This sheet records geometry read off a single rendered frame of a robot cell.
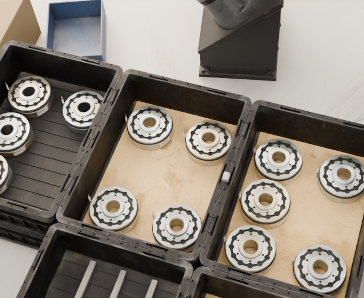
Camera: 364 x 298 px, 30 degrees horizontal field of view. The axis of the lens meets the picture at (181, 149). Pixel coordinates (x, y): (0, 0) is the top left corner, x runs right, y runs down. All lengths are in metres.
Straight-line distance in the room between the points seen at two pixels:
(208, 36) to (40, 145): 0.50
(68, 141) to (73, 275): 0.33
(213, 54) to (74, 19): 0.45
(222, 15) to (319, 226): 0.55
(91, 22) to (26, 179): 0.59
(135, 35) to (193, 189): 0.59
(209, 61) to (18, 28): 0.50
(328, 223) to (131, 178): 0.43
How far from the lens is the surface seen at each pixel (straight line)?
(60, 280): 1.45
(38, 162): 1.58
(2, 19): 1.83
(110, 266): 1.44
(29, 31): 1.92
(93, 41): 1.93
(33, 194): 1.55
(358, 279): 1.32
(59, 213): 1.39
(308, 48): 1.89
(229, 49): 1.73
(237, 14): 1.65
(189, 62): 1.85
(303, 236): 1.45
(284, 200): 1.45
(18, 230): 1.54
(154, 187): 1.50
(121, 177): 1.52
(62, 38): 1.95
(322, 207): 1.49
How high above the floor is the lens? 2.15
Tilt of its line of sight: 58 degrees down
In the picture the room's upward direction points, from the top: 6 degrees counter-clockwise
